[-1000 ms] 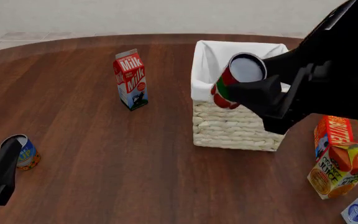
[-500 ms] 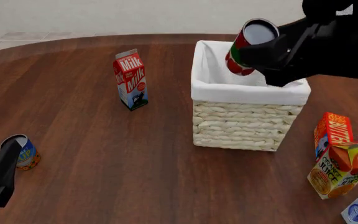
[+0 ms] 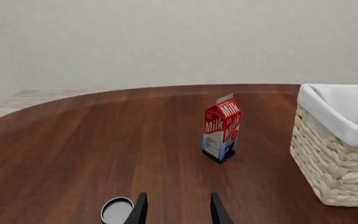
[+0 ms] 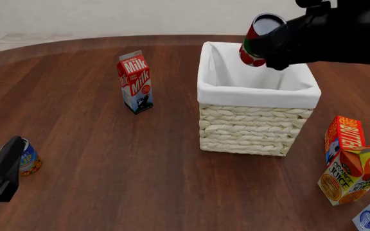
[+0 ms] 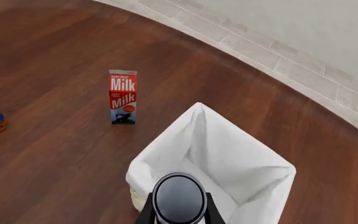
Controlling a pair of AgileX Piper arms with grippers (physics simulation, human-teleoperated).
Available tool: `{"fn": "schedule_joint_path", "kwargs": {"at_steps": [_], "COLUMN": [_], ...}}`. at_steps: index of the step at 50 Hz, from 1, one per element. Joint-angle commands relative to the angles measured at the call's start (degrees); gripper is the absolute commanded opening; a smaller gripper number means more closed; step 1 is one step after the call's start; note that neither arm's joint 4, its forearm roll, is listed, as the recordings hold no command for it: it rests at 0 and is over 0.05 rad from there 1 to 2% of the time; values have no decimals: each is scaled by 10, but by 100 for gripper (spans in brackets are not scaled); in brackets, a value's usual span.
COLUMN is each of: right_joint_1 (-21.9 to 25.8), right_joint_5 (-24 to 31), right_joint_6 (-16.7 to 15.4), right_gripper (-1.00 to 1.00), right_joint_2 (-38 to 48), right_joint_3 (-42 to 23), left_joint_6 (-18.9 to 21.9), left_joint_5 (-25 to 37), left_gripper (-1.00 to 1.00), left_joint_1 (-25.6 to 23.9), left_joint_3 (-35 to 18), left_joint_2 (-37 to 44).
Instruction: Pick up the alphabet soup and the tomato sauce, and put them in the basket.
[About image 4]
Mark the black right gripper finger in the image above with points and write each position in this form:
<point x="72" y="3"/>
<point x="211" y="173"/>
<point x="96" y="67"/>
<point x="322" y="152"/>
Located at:
<point x="278" y="48"/>

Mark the blue alphabet soup can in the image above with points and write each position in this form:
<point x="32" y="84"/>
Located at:
<point x="31" y="161"/>

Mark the white wicker basket with liner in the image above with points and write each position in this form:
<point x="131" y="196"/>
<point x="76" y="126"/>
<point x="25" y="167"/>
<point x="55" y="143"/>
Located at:
<point x="255" y="96"/>

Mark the red tomato sauce can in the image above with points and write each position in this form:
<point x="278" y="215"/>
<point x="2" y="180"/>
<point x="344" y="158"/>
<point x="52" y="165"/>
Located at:
<point x="263" y="24"/>

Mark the red and orange butter box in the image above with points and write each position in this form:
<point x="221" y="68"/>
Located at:
<point x="344" y="137"/>

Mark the yellow orange juice carton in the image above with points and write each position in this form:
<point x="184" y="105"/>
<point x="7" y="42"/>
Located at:
<point x="355" y="175"/>

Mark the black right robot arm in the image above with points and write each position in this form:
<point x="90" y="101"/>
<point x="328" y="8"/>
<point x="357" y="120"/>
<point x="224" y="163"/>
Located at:
<point x="345" y="33"/>

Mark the red and white milk carton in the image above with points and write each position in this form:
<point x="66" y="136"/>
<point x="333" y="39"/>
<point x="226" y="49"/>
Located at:
<point x="137" y="81"/>

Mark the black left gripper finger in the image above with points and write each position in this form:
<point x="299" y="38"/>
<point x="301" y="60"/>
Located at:
<point x="10" y="158"/>

